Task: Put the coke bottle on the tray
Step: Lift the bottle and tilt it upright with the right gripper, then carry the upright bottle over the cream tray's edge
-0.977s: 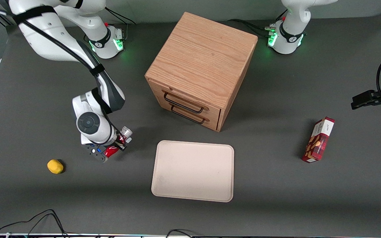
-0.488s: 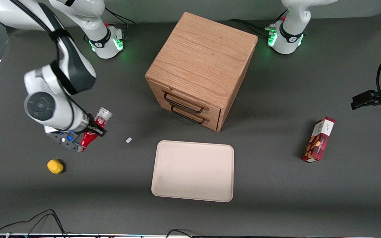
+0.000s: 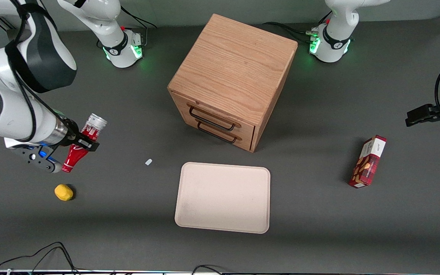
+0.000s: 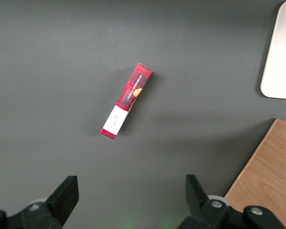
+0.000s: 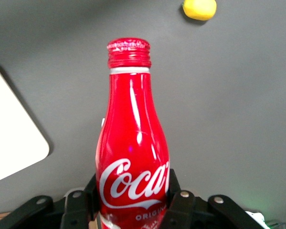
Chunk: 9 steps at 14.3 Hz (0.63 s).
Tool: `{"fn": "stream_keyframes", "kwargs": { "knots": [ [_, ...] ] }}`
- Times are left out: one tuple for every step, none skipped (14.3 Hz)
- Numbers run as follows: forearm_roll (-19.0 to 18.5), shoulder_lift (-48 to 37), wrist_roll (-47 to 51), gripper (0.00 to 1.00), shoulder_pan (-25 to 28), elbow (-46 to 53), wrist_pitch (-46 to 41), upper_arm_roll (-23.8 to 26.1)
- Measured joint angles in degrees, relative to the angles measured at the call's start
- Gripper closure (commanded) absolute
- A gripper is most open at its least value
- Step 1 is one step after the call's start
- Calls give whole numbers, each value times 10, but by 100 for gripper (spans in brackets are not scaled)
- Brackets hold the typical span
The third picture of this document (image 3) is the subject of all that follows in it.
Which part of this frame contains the beige plastic tray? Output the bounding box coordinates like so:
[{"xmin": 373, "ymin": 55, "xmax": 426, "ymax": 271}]
[{"xmin": 175, "ymin": 162, "xmax": 271, "ymax": 234}]

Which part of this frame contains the right wrist camera housing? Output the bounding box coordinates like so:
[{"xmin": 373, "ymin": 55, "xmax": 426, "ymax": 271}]
[{"xmin": 4, "ymin": 137, "xmax": 62, "ymax": 173}]

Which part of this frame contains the red coke bottle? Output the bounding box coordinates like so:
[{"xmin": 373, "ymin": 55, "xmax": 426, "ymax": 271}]
[{"xmin": 62, "ymin": 113, "xmax": 108, "ymax": 173}]

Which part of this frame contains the black cable at arm base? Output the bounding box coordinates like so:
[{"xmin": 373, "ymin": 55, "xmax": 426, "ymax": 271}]
[
  {"xmin": 120, "ymin": 6, "xmax": 158, "ymax": 47},
  {"xmin": 263, "ymin": 21, "xmax": 314, "ymax": 45}
]

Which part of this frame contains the black cable at left arm base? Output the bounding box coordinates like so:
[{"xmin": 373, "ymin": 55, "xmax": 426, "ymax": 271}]
[{"xmin": 263, "ymin": 21, "xmax": 314, "ymax": 45}]

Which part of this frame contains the red plaid shortbread box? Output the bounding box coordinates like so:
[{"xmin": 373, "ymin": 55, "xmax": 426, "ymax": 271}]
[{"xmin": 348, "ymin": 135, "xmax": 387, "ymax": 188}]

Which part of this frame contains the short black cable loop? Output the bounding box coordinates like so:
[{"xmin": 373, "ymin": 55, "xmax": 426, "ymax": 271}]
[{"xmin": 191, "ymin": 264, "xmax": 224, "ymax": 275}]

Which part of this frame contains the black metal drawer handle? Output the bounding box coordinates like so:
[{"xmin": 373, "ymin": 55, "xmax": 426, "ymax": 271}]
[
  {"xmin": 189, "ymin": 105, "xmax": 237, "ymax": 131},
  {"xmin": 196, "ymin": 120, "xmax": 239, "ymax": 144}
]

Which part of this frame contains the long black looped cable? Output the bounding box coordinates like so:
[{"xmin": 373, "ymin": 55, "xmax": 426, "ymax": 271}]
[{"xmin": 0, "ymin": 241, "xmax": 80, "ymax": 274}]

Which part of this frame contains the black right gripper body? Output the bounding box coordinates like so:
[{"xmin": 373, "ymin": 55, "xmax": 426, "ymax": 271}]
[{"xmin": 61, "ymin": 118, "xmax": 81, "ymax": 149}]

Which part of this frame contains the black cable at right arm base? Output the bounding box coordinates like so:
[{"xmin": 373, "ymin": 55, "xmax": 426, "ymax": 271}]
[{"xmin": 120, "ymin": 6, "xmax": 158, "ymax": 47}]

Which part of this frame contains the wooden drawer front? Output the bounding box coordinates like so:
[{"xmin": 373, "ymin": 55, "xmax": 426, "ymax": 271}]
[
  {"xmin": 177, "ymin": 107, "xmax": 256, "ymax": 152},
  {"xmin": 171, "ymin": 92, "xmax": 257, "ymax": 140}
]

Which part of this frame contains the yellow lemon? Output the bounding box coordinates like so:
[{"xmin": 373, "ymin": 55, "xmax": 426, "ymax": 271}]
[{"xmin": 54, "ymin": 184, "xmax": 74, "ymax": 202}]

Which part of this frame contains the wooden drawer cabinet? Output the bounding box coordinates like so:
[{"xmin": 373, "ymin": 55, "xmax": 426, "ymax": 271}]
[{"xmin": 167, "ymin": 14, "xmax": 298, "ymax": 153}]

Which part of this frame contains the black cable along right arm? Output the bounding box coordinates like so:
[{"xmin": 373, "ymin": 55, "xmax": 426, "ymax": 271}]
[{"xmin": 5, "ymin": 0, "xmax": 65, "ymax": 143}]

